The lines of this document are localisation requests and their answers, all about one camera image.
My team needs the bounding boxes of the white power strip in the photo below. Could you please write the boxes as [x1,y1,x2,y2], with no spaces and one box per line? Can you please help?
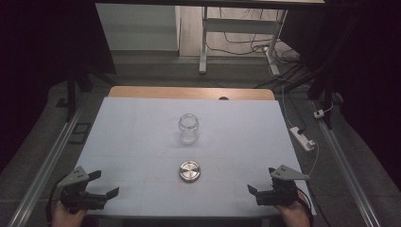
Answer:
[289,126,317,152]

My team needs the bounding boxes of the white table mat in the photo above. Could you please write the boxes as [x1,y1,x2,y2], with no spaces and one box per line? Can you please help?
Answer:
[64,96,318,219]

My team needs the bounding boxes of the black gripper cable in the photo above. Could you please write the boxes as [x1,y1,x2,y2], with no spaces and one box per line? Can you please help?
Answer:
[296,188,315,227]
[45,181,65,225]

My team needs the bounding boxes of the aluminium floor rail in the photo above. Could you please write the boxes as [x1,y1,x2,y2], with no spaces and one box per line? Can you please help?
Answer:
[8,94,89,227]
[309,99,382,227]

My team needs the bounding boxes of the person's left hand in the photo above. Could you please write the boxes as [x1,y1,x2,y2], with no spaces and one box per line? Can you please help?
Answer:
[51,204,88,227]

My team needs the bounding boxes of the wooden table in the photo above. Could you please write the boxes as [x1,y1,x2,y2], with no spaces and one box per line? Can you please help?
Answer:
[108,85,276,101]

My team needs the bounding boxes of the clear glass jar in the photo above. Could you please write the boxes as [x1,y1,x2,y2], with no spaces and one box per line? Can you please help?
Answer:
[177,113,201,146]

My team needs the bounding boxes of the black metal stand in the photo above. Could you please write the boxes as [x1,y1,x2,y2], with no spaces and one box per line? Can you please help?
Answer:
[56,61,118,123]
[283,18,360,131]

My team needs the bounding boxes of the white desk frame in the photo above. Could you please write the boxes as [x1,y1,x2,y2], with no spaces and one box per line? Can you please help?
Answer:
[198,6,288,77]

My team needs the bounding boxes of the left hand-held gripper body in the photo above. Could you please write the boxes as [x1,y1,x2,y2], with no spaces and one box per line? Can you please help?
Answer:
[57,166,109,215]

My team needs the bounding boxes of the tangle of black cables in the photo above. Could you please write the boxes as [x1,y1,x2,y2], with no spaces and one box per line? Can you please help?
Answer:
[206,8,301,65]

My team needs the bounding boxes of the thin white cable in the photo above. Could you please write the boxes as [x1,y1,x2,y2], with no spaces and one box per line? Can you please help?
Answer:
[306,139,321,178]
[281,84,297,130]

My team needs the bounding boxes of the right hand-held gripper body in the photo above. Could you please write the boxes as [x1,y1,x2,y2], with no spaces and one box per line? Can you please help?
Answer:
[256,164,311,208]

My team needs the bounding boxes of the round silver metal lid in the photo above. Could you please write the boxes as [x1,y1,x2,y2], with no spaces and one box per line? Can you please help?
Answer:
[178,160,202,183]

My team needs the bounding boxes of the person's right hand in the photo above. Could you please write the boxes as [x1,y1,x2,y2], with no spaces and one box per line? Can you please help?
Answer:
[276,192,312,227]

